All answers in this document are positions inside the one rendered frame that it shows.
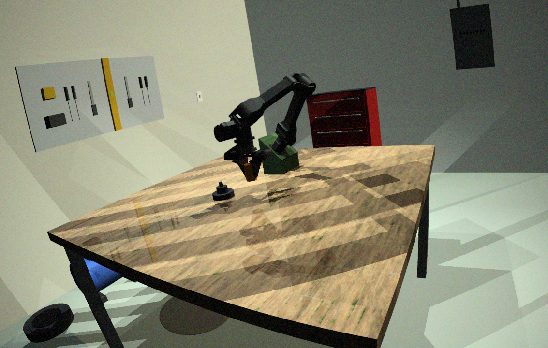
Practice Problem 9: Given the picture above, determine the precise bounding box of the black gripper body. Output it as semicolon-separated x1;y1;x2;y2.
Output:
224;134;273;160

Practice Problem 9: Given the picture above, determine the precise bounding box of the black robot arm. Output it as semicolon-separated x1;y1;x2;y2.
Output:
213;73;316;160

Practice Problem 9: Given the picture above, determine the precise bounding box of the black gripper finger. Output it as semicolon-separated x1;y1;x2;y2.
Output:
232;157;248;177
249;160;262;178

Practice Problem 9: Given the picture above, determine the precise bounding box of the orange cylinder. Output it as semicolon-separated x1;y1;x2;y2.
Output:
243;163;257;182

